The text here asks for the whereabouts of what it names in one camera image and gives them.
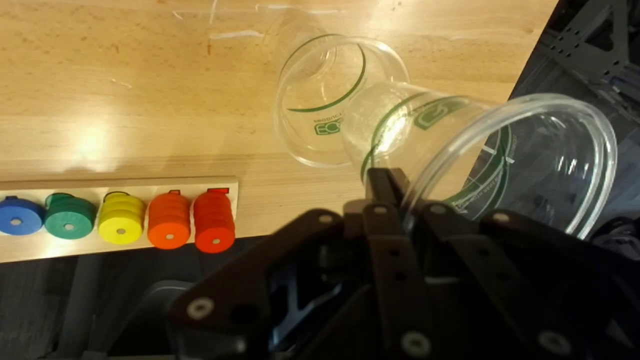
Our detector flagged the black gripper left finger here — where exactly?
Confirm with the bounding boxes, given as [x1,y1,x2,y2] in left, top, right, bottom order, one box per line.
[168,166,439,360]

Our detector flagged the blue toy ring stack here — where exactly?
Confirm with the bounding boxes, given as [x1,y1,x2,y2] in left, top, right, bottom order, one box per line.
[0,194,49,239]

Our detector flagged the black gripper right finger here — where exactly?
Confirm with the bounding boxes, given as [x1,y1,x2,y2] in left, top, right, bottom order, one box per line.
[416,203,640,360]

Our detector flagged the yellow toy ring stack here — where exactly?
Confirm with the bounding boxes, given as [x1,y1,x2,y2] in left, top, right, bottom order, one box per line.
[97,189,149,246]

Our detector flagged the red toy ring stack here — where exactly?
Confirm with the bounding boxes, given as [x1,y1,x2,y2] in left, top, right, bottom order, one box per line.
[193,187,239,257]

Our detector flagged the clear plastic cup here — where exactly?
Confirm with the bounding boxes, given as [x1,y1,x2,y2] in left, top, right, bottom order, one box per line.
[272,32,410,170]
[340,83,519,226]
[358,93,620,243]

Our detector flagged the green toy ring stack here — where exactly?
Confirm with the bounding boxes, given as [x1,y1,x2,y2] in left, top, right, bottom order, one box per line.
[42,190,99,241]

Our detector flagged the orange toy ring stack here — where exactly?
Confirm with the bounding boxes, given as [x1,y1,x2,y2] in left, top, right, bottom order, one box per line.
[147,189,195,253]

